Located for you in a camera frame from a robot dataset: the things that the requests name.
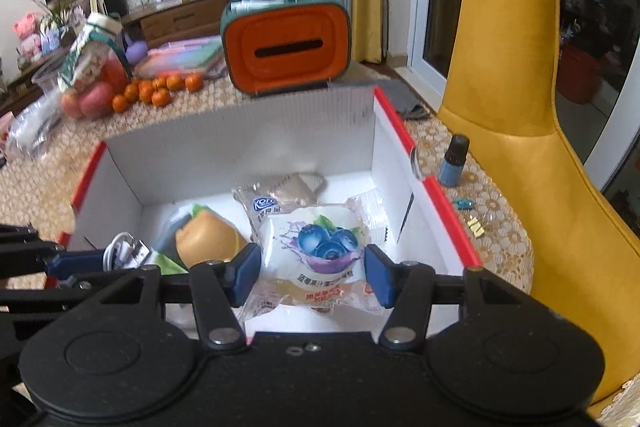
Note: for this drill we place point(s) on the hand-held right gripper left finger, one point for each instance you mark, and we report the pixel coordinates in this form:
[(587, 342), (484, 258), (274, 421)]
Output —
[(245, 274)]

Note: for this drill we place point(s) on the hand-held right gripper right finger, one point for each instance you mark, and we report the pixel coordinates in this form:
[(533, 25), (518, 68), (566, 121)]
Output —
[(380, 277)]

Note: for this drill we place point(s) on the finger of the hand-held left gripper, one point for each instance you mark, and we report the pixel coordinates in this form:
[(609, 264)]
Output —
[(80, 263), (40, 302)]

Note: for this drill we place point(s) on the yellow toy bun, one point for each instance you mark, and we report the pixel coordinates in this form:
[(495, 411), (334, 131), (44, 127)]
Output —
[(210, 239)]

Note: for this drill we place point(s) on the blueberry snack packet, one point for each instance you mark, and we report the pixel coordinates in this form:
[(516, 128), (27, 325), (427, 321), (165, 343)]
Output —
[(320, 252)]

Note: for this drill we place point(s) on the red cardboard box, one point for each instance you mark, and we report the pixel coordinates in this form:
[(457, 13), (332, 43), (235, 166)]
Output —
[(225, 142)]

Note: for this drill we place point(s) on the gold floral tablecloth desktop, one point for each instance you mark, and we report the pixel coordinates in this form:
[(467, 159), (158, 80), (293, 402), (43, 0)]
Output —
[(500, 247)]

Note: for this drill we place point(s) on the green white packet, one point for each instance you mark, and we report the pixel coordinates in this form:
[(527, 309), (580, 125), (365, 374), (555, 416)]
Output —
[(167, 263)]

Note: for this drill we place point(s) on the small teal clip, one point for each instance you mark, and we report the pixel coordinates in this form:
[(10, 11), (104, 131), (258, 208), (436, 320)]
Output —
[(464, 204)]

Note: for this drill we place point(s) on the small blue bottle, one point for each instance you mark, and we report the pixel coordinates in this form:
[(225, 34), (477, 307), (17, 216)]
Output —
[(454, 162)]

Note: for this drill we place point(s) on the clear plastic bag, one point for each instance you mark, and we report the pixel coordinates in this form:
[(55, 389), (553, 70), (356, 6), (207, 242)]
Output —
[(35, 127)]

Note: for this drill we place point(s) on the red apple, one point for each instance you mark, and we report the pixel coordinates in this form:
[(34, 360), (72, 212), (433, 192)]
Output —
[(100, 99), (72, 103)]

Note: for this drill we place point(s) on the grey cloth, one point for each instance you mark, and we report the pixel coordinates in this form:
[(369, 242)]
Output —
[(400, 99)]

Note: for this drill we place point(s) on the pile of tangerines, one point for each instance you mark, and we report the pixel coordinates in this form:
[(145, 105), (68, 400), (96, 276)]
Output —
[(160, 94)]

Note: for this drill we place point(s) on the clear plastic fruit container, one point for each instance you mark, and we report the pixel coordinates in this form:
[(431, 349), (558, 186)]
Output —
[(45, 79)]

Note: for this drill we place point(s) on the printed green white snack bag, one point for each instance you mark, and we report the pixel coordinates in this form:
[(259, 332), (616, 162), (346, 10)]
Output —
[(87, 52)]

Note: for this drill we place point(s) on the purple plastic item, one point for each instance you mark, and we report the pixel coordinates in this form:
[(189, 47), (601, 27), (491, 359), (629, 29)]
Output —
[(135, 49)]

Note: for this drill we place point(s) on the stack of pastel folders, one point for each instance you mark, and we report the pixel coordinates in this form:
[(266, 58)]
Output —
[(180, 59)]

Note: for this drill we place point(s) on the yellow chair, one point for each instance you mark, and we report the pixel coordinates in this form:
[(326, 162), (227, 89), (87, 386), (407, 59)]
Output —
[(510, 82)]

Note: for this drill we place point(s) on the pink plush toy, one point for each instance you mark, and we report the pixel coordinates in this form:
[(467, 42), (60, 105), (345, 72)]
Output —
[(27, 34)]

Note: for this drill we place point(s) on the green orange tissue box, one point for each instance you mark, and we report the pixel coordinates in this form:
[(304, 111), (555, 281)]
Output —
[(285, 42)]

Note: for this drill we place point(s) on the potted orchid plant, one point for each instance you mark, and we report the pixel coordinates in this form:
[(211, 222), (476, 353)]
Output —
[(52, 14)]

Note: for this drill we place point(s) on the wooden television cabinet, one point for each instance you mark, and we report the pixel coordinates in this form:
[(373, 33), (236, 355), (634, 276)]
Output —
[(175, 22)]

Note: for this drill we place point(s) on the red flower pot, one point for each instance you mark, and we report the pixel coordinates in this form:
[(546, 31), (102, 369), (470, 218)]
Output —
[(577, 74)]

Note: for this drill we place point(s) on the white photo frame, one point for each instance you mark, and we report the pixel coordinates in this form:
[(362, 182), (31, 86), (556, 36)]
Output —
[(80, 9)]

